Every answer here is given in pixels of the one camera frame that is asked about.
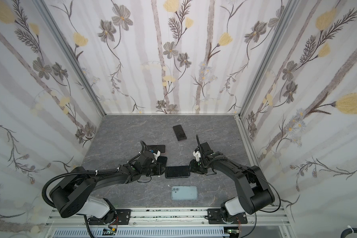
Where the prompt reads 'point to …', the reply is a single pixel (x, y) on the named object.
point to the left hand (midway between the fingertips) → (164, 165)
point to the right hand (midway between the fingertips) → (186, 166)
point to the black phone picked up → (161, 148)
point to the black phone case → (175, 171)
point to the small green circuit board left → (107, 231)
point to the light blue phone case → (184, 193)
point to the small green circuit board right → (233, 231)
